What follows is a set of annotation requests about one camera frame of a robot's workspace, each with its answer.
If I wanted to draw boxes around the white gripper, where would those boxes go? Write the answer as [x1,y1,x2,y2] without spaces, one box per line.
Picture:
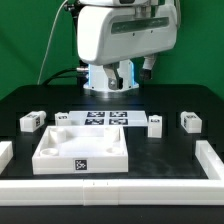
[77,3,177,90]

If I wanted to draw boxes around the white square tabletop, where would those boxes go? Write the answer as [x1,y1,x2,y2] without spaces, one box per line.
[32,126,128,175]

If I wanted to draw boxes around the white marker plate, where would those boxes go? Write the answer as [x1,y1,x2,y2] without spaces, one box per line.
[69,110,147,127]

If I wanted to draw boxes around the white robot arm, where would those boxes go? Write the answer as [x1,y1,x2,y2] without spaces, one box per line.
[64,0,181,98]

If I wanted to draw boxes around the white U-shaped fence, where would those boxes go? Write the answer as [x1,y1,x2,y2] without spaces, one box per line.
[0,140,224,206]

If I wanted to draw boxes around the black cables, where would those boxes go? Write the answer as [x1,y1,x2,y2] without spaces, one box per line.
[42,67,88,86]

